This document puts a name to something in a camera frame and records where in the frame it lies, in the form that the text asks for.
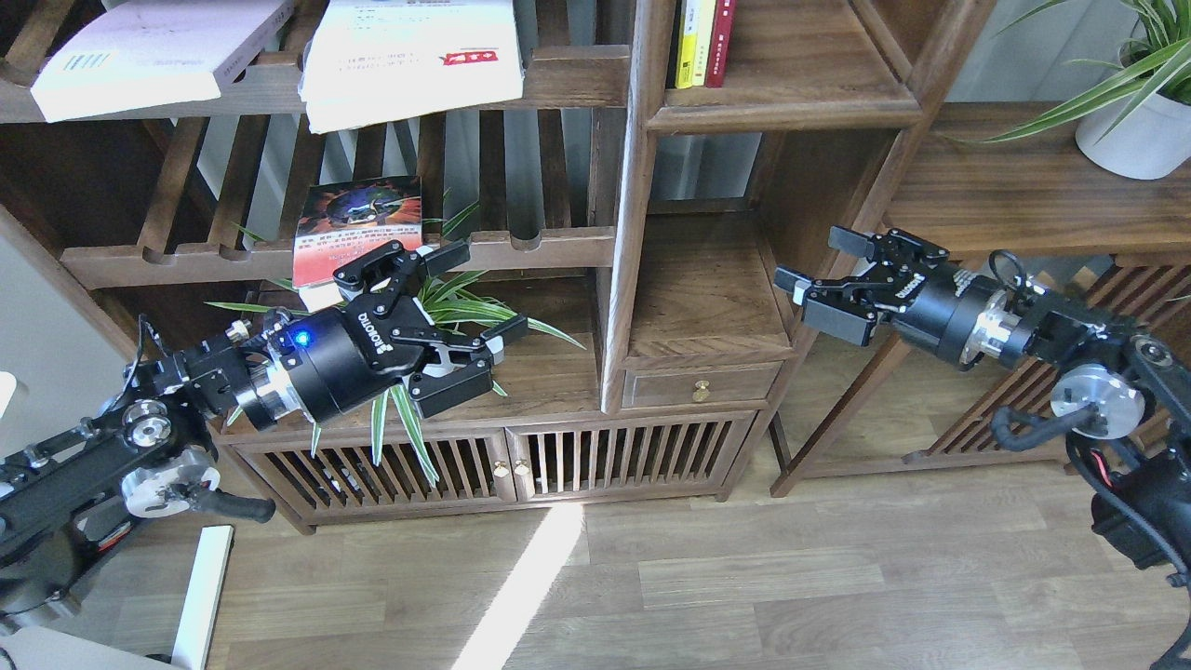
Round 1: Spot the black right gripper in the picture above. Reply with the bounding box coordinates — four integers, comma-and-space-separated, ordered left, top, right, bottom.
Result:
774, 226, 1019, 369

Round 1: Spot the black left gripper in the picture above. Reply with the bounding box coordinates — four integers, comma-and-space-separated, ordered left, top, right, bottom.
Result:
233, 240, 529, 430

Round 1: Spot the red book with globe cover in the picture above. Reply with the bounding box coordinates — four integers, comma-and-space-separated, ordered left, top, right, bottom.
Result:
292, 177, 422, 311

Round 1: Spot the white book with barcode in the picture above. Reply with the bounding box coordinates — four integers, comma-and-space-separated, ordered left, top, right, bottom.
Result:
31, 1, 295, 123

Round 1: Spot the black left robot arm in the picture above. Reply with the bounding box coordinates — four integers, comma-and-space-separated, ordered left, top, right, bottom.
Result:
1, 240, 529, 635

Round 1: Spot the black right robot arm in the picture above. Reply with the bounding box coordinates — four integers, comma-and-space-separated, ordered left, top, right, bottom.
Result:
773, 226, 1190, 588

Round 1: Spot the spider plant on shelf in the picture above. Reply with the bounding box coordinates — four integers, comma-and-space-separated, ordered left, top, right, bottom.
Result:
210, 202, 586, 484

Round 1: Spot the dark wooden side shelf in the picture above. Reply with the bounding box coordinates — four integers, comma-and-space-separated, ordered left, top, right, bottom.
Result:
771, 104, 1187, 497

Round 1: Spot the dark wooden bookshelf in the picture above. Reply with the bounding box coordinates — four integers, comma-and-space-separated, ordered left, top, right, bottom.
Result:
4, 1, 994, 534

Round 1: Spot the white book red label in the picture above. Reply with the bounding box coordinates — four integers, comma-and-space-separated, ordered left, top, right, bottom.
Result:
299, 1, 524, 133

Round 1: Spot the dark red book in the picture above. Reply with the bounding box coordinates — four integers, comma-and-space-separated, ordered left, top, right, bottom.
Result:
703, 0, 737, 88

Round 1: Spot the light yellow book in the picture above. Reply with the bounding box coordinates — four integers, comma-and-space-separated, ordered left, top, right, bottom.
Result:
690, 0, 717, 87

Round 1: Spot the white plant pot at right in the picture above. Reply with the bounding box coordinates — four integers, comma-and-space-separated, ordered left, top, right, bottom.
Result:
1075, 87, 1190, 180

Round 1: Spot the spider plant at right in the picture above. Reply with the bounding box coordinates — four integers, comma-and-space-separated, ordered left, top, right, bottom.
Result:
981, 1, 1190, 143

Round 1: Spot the white table leg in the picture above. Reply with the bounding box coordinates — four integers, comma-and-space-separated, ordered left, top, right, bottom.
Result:
170, 525, 233, 669

